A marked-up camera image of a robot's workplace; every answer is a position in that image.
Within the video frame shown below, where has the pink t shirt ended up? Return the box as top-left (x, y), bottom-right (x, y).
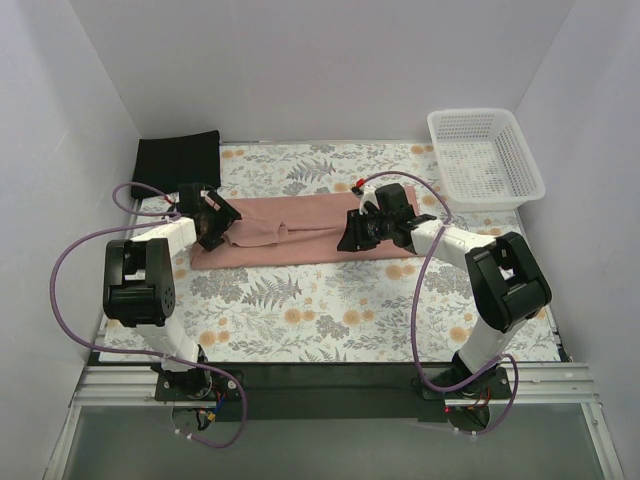
top-left (190, 193), bottom-right (411, 270)

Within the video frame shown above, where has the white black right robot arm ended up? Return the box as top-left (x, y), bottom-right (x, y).
top-left (337, 181), bottom-right (552, 398)

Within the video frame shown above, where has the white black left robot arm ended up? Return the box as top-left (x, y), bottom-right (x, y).
top-left (103, 183), bottom-right (242, 400)

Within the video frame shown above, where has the folded black t shirt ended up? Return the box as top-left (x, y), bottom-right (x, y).
top-left (132, 130), bottom-right (221, 193)

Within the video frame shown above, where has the floral patterned table mat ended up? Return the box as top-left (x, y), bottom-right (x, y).
top-left (98, 142), bottom-right (559, 365)

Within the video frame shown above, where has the white plastic basket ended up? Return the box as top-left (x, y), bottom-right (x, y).
top-left (427, 108), bottom-right (546, 212)

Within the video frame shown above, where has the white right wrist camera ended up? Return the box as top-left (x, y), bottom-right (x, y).
top-left (351, 182), bottom-right (380, 216)

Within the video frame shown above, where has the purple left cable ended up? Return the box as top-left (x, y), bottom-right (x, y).
top-left (51, 182), bottom-right (250, 449)

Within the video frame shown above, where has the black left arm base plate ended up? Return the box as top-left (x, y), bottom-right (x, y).
top-left (151, 364), bottom-right (244, 401)

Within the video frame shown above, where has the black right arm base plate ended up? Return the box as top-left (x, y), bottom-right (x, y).
top-left (410, 366), bottom-right (512, 402)

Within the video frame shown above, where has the aluminium frame rail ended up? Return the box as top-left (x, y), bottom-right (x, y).
top-left (46, 362), bottom-right (624, 479)

